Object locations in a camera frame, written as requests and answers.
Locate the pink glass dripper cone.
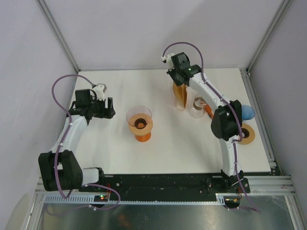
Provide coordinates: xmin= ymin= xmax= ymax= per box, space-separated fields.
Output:
xmin=126 ymin=105 xmax=152 ymax=129

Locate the wooden dripper ring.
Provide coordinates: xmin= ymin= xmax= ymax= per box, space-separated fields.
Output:
xmin=239 ymin=124 xmax=255 ymax=146
xmin=128 ymin=119 xmax=154 ymax=137

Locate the orange glass beaker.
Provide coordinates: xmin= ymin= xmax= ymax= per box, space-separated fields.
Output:
xmin=135 ymin=132 xmax=151 ymax=142

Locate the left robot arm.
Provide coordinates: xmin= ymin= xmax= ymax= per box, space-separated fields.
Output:
xmin=38 ymin=84 xmax=116 ymax=192

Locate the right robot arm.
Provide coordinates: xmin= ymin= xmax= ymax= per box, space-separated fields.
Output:
xmin=161 ymin=52 xmax=243 ymax=192

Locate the brown coffee filter pack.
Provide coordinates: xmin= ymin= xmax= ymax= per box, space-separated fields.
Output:
xmin=172 ymin=83 xmax=187 ymax=110

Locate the clear glass dripper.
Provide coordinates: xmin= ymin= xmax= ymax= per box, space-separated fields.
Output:
xmin=189 ymin=94 xmax=207 ymax=119

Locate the white coffee filter pack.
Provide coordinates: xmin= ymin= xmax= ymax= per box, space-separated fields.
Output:
xmin=203 ymin=103 xmax=214 ymax=119

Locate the blue glass dripper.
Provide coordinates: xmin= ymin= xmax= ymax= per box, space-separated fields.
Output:
xmin=242 ymin=105 xmax=256 ymax=121

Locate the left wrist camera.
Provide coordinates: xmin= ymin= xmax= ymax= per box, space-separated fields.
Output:
xmin=92 ymin=83 xmax=107 ymax=101

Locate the left frame post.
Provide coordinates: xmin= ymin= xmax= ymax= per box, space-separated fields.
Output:
xmin=36 ymin=0 xmax=80 ymax=73

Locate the frame post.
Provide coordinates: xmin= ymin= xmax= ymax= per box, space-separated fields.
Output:
xmin=36 ymin=0 xmax=80 ymax=73
xmin=246 ymin=0 xmax=293 ymax=72

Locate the grey cable duct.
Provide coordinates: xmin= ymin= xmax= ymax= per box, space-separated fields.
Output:
xmin=43 ymin=194 xmax=117 ymax=204

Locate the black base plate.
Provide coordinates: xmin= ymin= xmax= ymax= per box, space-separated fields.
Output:
xmin=79 ymin=172 xmax=250 ymax=202

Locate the right frame post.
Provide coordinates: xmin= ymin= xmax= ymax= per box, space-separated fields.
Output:
xmin=246 ymin=0 xmax=293 ymax=72

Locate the aluminium frame rail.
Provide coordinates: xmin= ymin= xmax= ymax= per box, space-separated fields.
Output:
xmin=35 ymin=174 xmax=295 ymax=195

